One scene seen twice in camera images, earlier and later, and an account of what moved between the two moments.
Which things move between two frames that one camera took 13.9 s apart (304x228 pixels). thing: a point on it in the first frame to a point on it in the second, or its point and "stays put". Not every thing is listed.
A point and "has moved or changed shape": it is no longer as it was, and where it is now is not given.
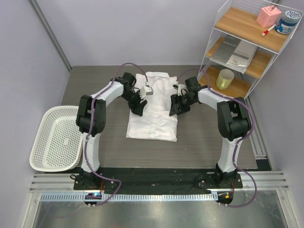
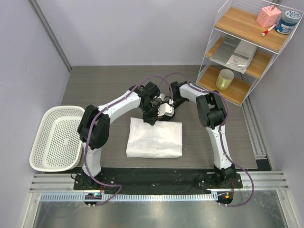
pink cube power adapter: (269, 16) stays put
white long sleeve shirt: (156, 123) has moved or changed shape
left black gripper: (137, 109) to (152, 119)
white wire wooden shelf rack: (247, 38) stays put
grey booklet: (226, 48) stays put
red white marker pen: (265, 33) stays put
